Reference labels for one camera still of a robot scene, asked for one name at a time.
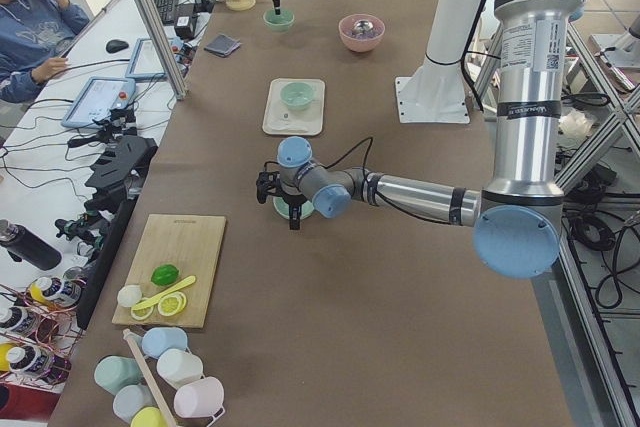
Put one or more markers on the metal ice scoop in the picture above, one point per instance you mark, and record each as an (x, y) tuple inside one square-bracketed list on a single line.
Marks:
[(362, 27)]

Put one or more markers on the aluminium frame post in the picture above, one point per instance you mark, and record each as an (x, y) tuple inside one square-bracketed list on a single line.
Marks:
[(155, 29)]

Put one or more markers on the grey blue cup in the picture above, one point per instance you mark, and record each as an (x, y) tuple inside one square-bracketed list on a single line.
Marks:
[(130, 400)]

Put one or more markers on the green bowl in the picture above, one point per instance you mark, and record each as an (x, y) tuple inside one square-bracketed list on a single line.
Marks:
[(278, 20), (297, 96), (282, 208)]

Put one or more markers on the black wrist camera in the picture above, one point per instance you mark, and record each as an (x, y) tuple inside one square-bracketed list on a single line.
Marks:
[(267, 184)]

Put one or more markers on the person in blue hoodie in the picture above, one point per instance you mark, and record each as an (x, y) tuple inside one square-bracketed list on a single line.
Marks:
[(35, 34)]

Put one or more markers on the pink cup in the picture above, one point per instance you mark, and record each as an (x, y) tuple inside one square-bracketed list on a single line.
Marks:
[(200, 398)]

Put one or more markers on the white garlic bulb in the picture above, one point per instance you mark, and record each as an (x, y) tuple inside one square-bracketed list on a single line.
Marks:
[(129, 295)]

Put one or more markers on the light blue cup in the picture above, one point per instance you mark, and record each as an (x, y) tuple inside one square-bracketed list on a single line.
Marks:
[(158, 340)]

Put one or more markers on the pink bowl with ice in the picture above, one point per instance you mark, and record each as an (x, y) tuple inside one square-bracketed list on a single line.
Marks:
[(364, 43)]

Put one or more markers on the lemon slice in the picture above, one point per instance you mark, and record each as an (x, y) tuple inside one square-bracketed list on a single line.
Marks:
[(172, 304), (141, 313)]

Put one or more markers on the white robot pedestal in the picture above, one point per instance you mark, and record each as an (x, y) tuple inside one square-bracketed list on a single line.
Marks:
[(435, 92)]

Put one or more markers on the blue teach pendant near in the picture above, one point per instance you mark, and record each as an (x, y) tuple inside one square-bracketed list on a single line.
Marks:
[(98, 98)]

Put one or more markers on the yellow plastic knife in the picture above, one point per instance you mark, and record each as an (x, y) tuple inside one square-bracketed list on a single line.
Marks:
[(189, 280)]

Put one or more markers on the green lime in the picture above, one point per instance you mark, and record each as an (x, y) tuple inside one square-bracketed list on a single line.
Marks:
[(165, 275)]

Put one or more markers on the black tool rack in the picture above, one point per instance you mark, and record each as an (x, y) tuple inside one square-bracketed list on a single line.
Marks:
[(114, 166)]

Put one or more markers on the yellow cup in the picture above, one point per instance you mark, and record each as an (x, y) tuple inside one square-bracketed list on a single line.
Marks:
[(148, 417)]

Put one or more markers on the grey folded cloth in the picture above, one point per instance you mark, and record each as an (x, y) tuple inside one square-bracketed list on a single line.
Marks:
[(222, 45)]

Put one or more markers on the black computer mouse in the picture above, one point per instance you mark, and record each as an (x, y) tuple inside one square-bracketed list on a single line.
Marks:
[(116, 45)]

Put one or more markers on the black water bottle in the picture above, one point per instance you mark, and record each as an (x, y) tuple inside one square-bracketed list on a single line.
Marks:
[(23, 245)]

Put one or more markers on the blue teach pendant far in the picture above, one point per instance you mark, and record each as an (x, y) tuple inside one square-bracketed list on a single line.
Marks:
[(144, 64)]

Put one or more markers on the white cup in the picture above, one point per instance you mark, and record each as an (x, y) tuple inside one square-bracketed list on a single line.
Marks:
[(179, 368)]

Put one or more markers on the green bowl on tray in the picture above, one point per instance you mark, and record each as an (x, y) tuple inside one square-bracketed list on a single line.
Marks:
[(297, 96)]

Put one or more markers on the wooden cutting board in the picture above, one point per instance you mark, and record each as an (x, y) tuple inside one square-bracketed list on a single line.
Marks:
[(177, 256)]

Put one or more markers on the black power adapter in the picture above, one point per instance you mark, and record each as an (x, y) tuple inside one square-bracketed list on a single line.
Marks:
[(185, 20)]

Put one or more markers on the beige rabbit tray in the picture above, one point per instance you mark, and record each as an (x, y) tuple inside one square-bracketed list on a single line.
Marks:
[(278, 120)]

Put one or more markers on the mint green cup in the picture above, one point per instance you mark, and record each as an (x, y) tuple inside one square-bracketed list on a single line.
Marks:
[(113, 373)]

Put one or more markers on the blue teach pendant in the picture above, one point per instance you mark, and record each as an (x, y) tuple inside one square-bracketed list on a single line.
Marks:
[(98, 98), (144, 64)]

